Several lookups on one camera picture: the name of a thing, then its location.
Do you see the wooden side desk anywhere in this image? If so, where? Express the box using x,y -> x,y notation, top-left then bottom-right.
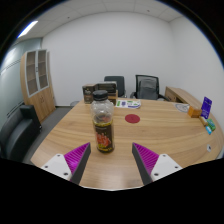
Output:
164,86 -> 204,109

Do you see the black leather sofa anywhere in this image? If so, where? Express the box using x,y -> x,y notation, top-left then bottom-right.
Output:
0,104 -> 43,163

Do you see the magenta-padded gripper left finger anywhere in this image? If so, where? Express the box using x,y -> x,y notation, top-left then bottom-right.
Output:
40,142 -> 92,185

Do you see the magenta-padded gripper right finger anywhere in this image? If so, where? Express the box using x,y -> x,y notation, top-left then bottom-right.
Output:
131,142 -> 183,185

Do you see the small dark brown carton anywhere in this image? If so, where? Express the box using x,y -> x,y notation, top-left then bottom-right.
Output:
82,83 -> 97,105

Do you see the purple standing card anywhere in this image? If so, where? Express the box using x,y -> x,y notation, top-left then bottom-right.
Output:
200,96 -> 213,120

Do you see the ceiling light panel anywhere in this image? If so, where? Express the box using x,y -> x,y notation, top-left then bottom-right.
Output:
17,20 -> 39,39

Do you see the clear drink bottle black cap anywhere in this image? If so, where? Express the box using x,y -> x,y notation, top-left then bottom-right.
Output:
90,89 -> 116,154

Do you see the white and green leaflet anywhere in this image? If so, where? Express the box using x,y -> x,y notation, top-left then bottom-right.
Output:
115,98 -> 142,110

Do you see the wooden cabinet with glass doors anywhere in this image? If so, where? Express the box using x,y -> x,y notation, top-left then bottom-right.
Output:
19,49 -> 57,124

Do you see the flat dark brown box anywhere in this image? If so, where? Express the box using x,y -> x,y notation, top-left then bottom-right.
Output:
94,81 -> 118,94

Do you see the grey backpack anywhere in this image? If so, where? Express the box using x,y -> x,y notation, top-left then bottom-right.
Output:
137,78 -> 158,100

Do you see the small yellow box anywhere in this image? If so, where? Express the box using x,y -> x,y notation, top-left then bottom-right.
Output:
199,115 -> 209,127

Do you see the orange box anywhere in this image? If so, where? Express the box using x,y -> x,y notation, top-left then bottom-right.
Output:
187,105 -> 203,119

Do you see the green flat box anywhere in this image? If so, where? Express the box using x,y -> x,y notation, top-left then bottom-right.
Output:
206,118 -> 217,132

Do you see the flat round red coaster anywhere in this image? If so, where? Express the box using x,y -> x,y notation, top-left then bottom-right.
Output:
124,113 -> 141,124

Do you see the black mesh office chair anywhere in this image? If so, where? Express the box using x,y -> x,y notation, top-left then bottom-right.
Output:
129,74 -> 168,101

